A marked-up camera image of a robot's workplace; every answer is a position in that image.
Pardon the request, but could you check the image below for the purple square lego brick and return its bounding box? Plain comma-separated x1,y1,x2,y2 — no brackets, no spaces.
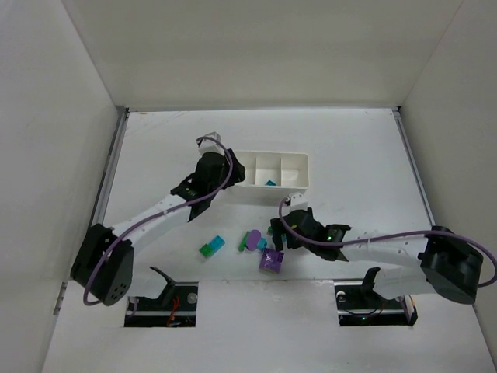
259,248,284,274

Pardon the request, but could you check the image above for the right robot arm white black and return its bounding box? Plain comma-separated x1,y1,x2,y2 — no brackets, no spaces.
270,208,484,305

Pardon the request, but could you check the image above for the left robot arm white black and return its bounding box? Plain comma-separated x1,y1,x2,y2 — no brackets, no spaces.
70,149,245,306

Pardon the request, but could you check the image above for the teal lego under purple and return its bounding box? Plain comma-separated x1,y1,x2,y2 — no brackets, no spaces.
256,238,267,252

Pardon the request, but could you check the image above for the white three-compartment container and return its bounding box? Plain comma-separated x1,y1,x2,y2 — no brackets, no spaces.
229,150,310,200

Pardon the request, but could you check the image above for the green flat lego piece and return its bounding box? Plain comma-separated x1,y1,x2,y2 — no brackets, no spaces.
238,231,250,252

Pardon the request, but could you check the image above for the green teal lego stack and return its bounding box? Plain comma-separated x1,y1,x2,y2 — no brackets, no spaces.
199,235,225,259

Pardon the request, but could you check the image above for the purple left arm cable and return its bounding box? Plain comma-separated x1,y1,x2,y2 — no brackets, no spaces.
82,135,236,309

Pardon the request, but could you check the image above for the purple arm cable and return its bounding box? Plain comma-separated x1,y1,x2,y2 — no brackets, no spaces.
279,196,497,288
82,135,236,309

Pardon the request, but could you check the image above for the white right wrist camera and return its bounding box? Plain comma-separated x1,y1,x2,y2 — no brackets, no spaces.
285,192,308,212

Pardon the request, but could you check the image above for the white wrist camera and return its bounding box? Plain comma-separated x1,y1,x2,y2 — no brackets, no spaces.
196,131,224,155
285,192,308,212

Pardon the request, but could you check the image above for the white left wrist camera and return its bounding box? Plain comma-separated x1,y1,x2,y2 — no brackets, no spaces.
196,131,224,155

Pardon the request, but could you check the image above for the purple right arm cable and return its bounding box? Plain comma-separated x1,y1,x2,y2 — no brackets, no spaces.
279,196,497,288

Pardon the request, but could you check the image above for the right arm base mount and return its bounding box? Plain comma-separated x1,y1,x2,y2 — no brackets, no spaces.
334,267,418,327

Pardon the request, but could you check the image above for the left aluminium rail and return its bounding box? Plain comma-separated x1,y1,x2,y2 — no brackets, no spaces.
54,106,130,315

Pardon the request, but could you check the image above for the aluminium rail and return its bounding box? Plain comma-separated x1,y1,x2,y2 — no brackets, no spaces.
54,106,130,315
392,106,435,225

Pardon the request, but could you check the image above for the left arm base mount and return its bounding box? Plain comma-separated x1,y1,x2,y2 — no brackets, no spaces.
123,267,199,328

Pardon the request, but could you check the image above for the right aluminium rail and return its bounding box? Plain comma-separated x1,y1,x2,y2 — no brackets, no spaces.
392,106,435,225

